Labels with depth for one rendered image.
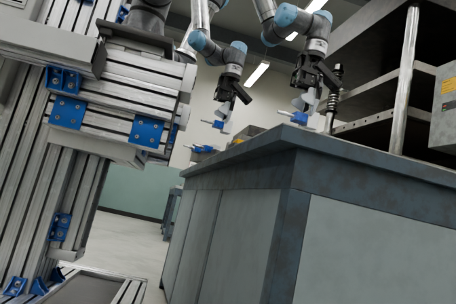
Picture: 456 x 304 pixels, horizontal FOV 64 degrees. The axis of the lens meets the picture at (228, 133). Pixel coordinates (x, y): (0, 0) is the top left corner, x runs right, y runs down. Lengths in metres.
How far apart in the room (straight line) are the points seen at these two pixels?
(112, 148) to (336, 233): 0.72
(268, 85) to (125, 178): 4.12
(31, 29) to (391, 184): 0.95
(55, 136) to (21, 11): 0.44
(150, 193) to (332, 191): 7.86
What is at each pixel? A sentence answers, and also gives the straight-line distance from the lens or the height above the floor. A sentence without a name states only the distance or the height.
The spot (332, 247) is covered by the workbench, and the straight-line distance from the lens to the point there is 0.84.
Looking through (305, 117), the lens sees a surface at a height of 0.93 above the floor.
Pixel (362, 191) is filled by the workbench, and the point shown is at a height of 0.70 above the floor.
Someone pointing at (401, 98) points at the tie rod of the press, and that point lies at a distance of 1.93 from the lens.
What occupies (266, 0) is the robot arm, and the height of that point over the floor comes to 1.33.
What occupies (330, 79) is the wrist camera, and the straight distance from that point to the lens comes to 1.24.
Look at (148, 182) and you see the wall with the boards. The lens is 8.59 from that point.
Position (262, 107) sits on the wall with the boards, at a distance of 9.23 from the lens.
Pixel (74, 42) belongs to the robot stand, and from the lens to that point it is 1.04.
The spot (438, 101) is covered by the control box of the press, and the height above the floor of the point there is 1.29.
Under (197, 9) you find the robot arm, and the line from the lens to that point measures 1.67.
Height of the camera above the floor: 0.60
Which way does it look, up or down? 12 degrees up
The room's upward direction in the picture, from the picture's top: 13 degrees clockwise
